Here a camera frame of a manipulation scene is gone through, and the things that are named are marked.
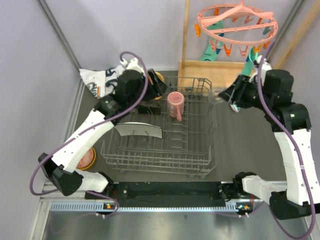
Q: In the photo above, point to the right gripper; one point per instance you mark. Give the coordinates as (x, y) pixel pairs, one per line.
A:
(246, 82)

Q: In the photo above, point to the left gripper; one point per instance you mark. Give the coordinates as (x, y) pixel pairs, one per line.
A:
(158, 88)

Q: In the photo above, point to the yellow woven-pattern plate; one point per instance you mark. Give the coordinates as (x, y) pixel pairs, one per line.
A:
(157, 77)

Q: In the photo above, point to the clear glass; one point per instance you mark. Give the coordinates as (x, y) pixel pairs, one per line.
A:
(213, 95)

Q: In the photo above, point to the black floral square plate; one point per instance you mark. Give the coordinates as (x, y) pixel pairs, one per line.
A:
(148, 108)

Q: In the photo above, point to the pink ceramic mug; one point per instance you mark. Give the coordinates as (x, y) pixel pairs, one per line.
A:
(175, 104)

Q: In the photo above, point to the white square plate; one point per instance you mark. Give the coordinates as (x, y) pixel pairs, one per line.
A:
(139, 129)

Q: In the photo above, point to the red patterned bowl yellow rim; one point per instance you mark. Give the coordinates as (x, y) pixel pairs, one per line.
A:
(87, 160)

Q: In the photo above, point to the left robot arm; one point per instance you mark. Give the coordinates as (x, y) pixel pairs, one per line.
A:
(61, 168)

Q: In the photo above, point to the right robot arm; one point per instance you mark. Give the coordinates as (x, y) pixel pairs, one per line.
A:
(292, 202)

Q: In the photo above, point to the teal patterned sock front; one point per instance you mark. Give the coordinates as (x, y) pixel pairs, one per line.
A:
(248, 66)

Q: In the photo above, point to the white printed cloth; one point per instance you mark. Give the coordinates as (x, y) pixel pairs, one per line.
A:
(101, 83)

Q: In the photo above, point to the pink round clothes hanger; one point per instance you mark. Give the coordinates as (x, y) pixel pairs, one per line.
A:
(232, 25)

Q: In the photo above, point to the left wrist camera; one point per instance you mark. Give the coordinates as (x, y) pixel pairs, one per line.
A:
(133, 64)

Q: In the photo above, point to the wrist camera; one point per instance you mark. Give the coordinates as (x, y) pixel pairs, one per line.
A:
(265, 65)
(133, 64)

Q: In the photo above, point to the wooden tray frame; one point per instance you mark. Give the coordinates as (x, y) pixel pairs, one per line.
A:
(204, 75)

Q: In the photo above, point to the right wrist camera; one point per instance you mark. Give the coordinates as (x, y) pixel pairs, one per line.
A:
(265, 65)

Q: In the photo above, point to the grey wire dish rack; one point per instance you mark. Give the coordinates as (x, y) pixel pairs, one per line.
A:
(150, 140)

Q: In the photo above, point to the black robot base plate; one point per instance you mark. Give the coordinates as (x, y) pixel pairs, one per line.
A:
(175, 194)

